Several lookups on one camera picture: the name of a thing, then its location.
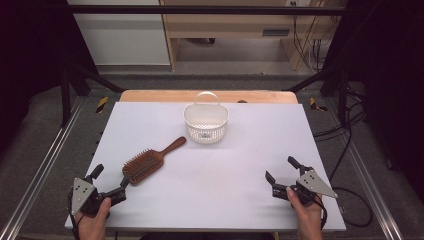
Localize light wooden desk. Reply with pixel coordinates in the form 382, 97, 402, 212
159, 0, 348, 72

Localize person's right hand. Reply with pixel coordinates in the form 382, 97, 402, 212
285, 186, 324, 232

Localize white plastic basket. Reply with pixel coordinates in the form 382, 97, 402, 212
182, 91, 230, 145

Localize hand-held gripper cable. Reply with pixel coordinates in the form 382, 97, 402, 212
67, 191, 82, 240
313, 194, 329, 232

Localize dark curtain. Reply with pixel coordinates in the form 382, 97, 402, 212
328, 0, 424, 204
0, 0, 98, 154

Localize person's left hand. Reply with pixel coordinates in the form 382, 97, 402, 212
75, 197, 112, 236

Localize black floor cable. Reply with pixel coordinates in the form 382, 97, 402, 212
312, 85, 374, 229

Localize black metal stand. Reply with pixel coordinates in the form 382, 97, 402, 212
285, 62, 352, 125
58, 62, 125, 128

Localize hanging black cables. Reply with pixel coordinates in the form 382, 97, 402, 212
291, 14, 338, 74

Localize aluminium rail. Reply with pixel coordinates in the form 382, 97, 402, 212
323, 99, 405, 240
0, 96, 85, 240

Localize white table mat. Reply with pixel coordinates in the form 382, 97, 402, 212
64, 101, 347, 233

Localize yellow black floor tape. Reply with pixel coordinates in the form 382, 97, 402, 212
95, 96, 110, 114
309, 97, 328, 112

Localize white cabinet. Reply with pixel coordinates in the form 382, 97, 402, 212
66, 0, 171, 66

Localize brown wooden hairbrush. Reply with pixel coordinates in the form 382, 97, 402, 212
121, 135, 188, 186

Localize black horizontal bar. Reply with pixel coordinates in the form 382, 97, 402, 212
65, 4, 349, 16

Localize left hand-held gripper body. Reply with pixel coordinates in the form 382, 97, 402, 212
68, 177, 128, 218

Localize right hand-held gripper cable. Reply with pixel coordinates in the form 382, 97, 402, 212
313, 194, 329, 232

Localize left hand-held gripper cable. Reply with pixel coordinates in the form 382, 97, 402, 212
67, 191, 82, 240

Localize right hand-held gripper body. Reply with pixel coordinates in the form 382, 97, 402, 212
271, 166, 338, 206

